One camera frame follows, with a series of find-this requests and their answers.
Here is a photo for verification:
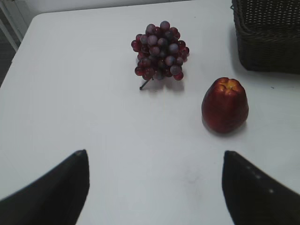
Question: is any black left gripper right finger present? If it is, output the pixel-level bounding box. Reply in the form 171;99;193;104
222;150;300;225

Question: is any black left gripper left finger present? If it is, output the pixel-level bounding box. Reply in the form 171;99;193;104
0;150;90;225

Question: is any red apple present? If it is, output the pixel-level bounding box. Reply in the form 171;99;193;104
202;77;249;134

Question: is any black wicker basket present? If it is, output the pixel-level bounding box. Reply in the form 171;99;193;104
231;0;300;74

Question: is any purple grape bunch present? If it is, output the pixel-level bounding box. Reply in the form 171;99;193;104
131;21;190;90

